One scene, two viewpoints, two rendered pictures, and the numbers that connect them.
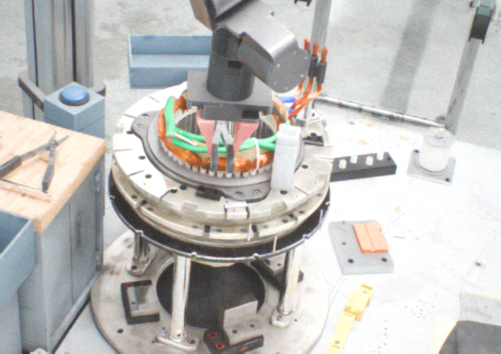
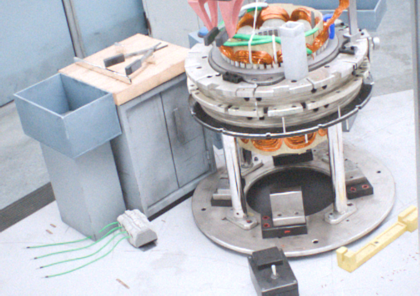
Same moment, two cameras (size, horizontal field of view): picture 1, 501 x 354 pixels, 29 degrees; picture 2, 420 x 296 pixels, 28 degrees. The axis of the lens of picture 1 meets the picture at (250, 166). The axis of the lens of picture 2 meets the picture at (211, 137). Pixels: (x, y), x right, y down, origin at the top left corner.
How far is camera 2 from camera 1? 72 cm
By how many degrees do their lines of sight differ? 32
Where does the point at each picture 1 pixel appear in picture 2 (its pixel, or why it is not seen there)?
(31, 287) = (125, 155)
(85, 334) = (182, 211)
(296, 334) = (340, 230)
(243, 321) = (290, 209)
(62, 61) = not seen: hidden behind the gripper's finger
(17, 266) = (96, 126)
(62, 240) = (154, 123)
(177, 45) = (310, 0)
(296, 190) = (304, 80)
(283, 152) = (286, 43)
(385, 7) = not seen: outside the picture
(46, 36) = not seen: outside the picture
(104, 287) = (210, 181)
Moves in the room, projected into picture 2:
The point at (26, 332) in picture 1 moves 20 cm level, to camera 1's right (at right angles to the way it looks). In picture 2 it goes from (130, 197) to (217, 218)
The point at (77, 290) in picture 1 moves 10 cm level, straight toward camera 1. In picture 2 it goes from (183, 177) to (164, 206)
